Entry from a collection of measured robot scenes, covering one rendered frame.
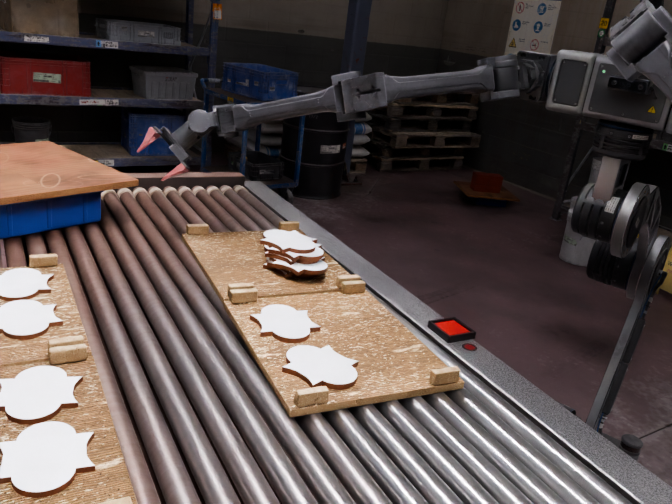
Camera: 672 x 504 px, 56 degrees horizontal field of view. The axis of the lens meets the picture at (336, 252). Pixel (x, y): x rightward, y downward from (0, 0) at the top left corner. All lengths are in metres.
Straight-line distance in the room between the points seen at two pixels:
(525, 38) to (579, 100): 5.50
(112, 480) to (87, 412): 0.16
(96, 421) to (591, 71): 1.38
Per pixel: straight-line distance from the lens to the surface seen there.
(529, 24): 7.25
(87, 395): 1.11
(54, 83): 5.59
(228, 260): 1.61
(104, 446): 1.00
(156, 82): 5.79
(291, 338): 1.25
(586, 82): 1.77
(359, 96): 1.51
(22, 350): 1.24
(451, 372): 1.21
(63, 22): 5.65
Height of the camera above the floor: 1.55
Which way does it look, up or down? 21 degrees down
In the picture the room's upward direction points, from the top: 8 degrees clockwise
